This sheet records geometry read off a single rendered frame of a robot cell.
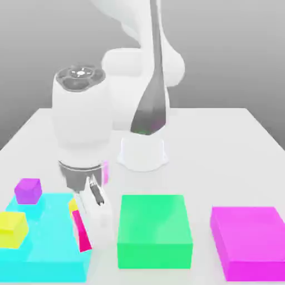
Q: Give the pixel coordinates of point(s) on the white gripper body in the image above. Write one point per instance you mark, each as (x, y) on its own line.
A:
(99, 222)

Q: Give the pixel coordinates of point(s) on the small red cube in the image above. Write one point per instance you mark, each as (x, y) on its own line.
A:
(82, 233)

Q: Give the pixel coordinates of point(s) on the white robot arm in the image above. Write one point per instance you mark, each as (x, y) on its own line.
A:
(82, 120)

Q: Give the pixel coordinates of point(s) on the small yellow cube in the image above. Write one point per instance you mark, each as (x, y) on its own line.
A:
(12, 229)
(73, 206)

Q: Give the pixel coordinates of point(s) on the small pink cube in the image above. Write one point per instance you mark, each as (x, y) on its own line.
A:
(105, 173)

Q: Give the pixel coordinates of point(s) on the small purple cube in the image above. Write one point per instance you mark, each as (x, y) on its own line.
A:
(27, 191)

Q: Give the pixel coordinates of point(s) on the large cyan box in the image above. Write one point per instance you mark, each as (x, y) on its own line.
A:
(51, 240)

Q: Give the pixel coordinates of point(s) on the large green box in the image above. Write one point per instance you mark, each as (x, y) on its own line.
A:
(153, 231)

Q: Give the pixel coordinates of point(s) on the large magenta box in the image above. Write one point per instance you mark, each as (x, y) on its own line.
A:
(251, 240)

